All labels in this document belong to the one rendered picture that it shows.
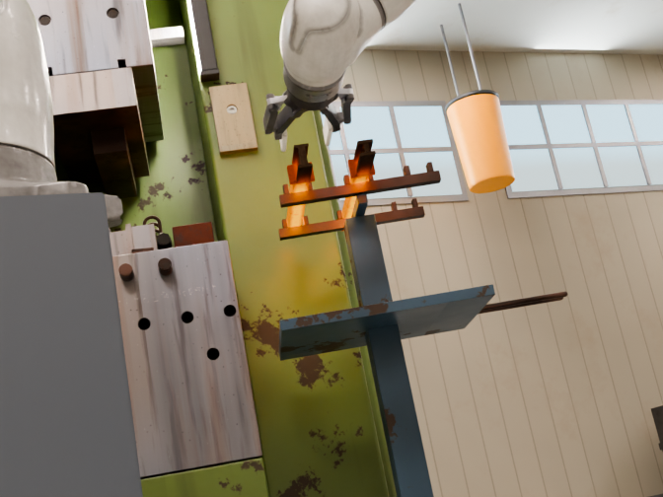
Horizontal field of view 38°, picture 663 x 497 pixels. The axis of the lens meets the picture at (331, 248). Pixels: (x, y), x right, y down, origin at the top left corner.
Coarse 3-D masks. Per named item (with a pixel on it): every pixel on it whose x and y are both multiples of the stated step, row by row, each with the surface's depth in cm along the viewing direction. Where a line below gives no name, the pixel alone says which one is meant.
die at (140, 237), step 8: (128, 224) 204; (152, 224) 204; (112, 232) 203; (120, 232) 203; (128, 232) 203; (136, 232) 203; (144, 232) 203; (152, 232) 204; (112, 240) 202; (120, 240) 202; (128, 240) 203; (136, 240) 203; (144, 240) 203; (152, 240) 203; (112, 248) 202; (120, 248) 202; (128, 248) 202
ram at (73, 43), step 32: (32, 0) 217; (64, 0) 218; (96, 0) 218; (128, 0) 219; (64, 32) 215; (96, 32) 216; (128, 32) 217; (160, 32) 239; (64, 64) 213; (96, 64) 214; (128, 64) 215; (160, 128) 248
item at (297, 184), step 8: (304, 144) 171; (296, 152) 173; (304, 152) 171; (296, 160) 177; (304, 160) 171; (288, 168) 178; (296, 168) 179; (304, 168) 171; (312, 168) 179; (288, 176) 179; (296, 176) 178; (304, 176) 174; (312, 176) 178; (296, 184) 181; (304, 184) 182; (288, 208) 198; (296, 208) 194; (304, 208) 195; (288, 216) 201; (296, 216) 199; (288, 224) 204; (296, 224) 204
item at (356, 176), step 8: (360, 144) 173; (368, 144) 174; (360, 152) 177; (368, 152) 172; (352, 160) 182; (360, 160) 174; (368, 160) 175; (352, 168) 181; (360, 168) 178; (368, 168) 179; (352, 176) 181; (360, 176) 181; (368, 176) 184; (344, 200) 201; (352, 200) 196; (344, 208) 203; (352, 208) 201; (344, 216) 205
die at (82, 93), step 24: (96, 72) 213; (120, 72) 214; (72, 96) 211; (96, 96) 212; (120, 96) 212; (72, 120) 213; (96, 120) 215; (120, 120) 218; (72, 144) 225; (144, 144) 237; (72, 168) 238; (96, 168) 240; (144, 168) 246
